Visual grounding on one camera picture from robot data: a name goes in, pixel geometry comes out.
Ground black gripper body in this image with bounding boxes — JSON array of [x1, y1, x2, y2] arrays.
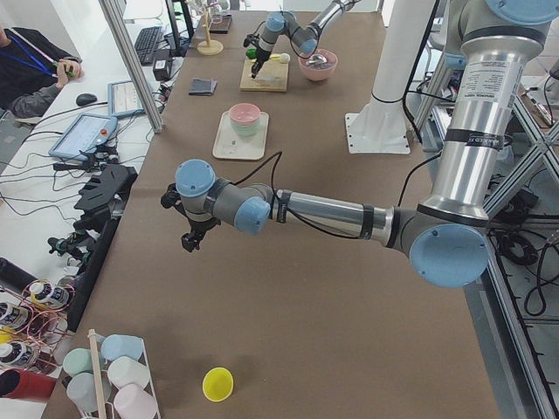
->
[[252, 47, 271, 72], [181, 217, 221, 251]]

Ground white ceramic spoon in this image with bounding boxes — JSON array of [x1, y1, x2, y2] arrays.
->
[[251, 74, 278, 85]]

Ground small pink bowl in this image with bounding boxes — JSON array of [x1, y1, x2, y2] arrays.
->
[[229, 103, 261, 126]]

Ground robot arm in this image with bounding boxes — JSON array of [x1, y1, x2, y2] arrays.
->
[[161, 1, 558, 287], [244, 0, 357, 79]]

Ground large pink ice bowl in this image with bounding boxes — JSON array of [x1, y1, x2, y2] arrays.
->
[[298, 49, 338, 81]]

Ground green bowl stack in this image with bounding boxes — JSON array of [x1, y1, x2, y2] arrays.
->
[[230, 120, 260, 138]]

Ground green lime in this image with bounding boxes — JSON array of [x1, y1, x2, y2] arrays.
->
[[245, 48, 256, 59]]

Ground bamboo cutting board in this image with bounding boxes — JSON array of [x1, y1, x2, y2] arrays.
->
[[239, 59, 289, 93]]

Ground white steamed bun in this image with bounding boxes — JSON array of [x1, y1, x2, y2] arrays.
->
[[279, 53, 291, 64]]

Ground wooden mug tree stand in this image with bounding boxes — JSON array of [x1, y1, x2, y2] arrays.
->
[[191, 0, 224, 56]]

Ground steel ice scoop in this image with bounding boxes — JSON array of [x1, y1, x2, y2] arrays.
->
[[305, 54, 328, 69]]

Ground grey folded cloth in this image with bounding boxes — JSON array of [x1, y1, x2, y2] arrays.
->
[[189, 78, 217, 96]]

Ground cream rabbit tray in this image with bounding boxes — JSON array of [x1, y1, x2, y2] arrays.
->
[[212, 111, 269, 161]]

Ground black keyboard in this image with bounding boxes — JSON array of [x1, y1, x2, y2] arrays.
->
[[134, 26, 163, 66]]

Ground blue teach pendant far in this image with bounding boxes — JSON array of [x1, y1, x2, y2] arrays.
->
[[107, 80, 144, 118]]

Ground blue teach pendant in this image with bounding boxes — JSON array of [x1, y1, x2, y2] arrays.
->
[[107, 80, 144, 118], [48, 113, 118, 161]]

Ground yellow plastic cup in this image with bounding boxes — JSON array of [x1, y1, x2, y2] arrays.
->
[[202, 367, 234, 402]]

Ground blue teach pendant near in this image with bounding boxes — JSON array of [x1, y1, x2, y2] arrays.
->
[[48, 113, 118, 161]]

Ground pastel cup rack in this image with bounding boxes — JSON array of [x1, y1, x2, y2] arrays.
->
[[62, 329, 162, 418]]

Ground black computer mouse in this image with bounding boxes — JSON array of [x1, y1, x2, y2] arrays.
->
[[75, 93, 98, 106]]

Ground person in black jacket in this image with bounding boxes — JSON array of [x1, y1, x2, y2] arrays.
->
[[1, 27, 83, 119]]

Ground red cylinder can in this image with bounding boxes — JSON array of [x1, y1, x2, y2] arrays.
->
[[1, 369, 57, 402]]

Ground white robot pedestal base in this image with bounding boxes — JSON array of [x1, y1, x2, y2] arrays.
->
[[346, 1, 413, 155]]

